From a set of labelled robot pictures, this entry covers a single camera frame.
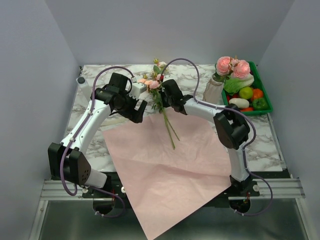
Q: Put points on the orange toy carrot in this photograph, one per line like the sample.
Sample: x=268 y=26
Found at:
x=248 y=109

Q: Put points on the purple wrapping paper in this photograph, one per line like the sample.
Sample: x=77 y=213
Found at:
x=165 y=182

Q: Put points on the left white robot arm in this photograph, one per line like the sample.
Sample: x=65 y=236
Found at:
x=67 y=159

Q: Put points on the toy lettuce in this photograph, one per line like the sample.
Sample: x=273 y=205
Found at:
x=234 y=85

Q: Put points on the peach rose stem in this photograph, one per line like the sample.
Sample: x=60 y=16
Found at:
x=154 y=87

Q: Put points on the green toy bell pepper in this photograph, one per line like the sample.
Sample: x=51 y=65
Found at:
x=260 y=104

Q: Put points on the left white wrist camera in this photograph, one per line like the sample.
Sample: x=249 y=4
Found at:
x=137 y=89

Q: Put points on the white toy potato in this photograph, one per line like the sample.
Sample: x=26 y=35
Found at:
x=240 y=103

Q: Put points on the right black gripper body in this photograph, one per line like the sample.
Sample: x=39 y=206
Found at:
x=166 y=102

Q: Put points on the beige ribbon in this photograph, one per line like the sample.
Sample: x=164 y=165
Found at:
x=113 y=121

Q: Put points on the white ribbed ceramic vase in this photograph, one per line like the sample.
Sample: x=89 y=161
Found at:
x=213 y=91

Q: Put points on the green plastic tray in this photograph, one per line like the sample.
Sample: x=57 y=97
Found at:
x=256 y=84

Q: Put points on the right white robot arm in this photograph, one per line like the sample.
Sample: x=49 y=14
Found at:
x=232 y=129

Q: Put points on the pink rose stem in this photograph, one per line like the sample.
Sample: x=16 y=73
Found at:
x=228 y=67

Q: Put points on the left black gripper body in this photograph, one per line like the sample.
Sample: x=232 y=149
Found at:
x=126 y=106

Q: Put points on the white bottle black cap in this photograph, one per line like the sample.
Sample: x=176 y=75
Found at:
x=84 y=87

